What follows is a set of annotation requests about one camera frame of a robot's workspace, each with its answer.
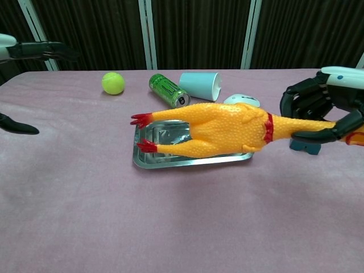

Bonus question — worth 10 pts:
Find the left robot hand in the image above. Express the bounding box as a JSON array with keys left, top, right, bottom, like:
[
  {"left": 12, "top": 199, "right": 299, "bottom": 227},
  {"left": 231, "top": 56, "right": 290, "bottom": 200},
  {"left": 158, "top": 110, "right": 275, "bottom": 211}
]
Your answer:
[{"left": 0, "top": 33, "right": 80, "bottom": 135}]

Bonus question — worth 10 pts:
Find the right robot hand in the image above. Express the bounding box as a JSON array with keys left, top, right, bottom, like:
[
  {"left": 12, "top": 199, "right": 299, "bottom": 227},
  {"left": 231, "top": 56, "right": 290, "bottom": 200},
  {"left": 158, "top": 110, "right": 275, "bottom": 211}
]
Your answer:
[{"left": 279, "top": 66, "right": 364, "bottom": 144}]

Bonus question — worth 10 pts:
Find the yellow rubber chicken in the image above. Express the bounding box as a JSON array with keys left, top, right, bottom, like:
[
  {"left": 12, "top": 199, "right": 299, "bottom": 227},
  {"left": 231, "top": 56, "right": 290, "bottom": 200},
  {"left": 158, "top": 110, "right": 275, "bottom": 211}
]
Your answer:
[{"left": 130, "top": 102, "right": 364, "bottom": 159}]

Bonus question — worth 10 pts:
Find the stainless steel tray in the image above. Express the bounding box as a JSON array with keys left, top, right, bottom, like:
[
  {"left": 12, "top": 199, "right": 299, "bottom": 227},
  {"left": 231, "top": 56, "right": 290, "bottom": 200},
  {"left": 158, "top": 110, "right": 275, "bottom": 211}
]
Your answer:
[{"left": 132, "top": 119, "right": 254, "bottom": 170}]

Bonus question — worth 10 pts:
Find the white computer mouse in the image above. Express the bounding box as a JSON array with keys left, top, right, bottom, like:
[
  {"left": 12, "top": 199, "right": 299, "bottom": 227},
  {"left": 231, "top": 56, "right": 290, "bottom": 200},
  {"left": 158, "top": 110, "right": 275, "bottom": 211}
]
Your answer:
[{"left": 224, "top": 94, "right": 261, "bottom": 107}]

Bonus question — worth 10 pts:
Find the yellow-green tennis ball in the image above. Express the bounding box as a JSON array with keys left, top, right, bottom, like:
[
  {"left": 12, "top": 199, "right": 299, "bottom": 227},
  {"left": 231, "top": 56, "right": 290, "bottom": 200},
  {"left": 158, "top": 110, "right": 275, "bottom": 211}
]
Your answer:
[{"left": 101, "top": 72, "right": 126, "bottom": 96}]

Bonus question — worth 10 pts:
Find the light blue plastic cup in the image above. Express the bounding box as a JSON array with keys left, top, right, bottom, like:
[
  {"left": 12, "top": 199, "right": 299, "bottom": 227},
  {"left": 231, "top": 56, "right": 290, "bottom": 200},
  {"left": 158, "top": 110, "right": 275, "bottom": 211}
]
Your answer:
[{"left": 178, "top": 72, "right": 222, "bottom": 102}]

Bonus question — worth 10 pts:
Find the black curtain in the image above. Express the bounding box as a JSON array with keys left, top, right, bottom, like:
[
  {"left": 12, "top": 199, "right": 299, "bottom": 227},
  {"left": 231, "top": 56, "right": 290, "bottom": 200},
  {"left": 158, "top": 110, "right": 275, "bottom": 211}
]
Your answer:
[{"left": 0, "top": 0, "right": 364, "bottom": 86}]

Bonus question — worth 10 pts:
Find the green drink can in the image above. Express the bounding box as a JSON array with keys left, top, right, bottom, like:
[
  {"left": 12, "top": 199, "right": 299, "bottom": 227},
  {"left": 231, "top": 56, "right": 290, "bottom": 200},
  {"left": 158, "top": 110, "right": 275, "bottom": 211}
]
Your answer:
[{"left": 148, "top": 73, "right": 191, "bottom": 109}]

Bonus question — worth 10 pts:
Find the pink tablecloth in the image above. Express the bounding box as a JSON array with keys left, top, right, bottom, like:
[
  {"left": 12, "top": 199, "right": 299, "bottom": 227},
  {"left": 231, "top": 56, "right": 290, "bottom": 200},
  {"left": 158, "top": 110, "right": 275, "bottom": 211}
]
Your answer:
[{"left": 0, "top": 67, "right": 364, "bottom": 273}]

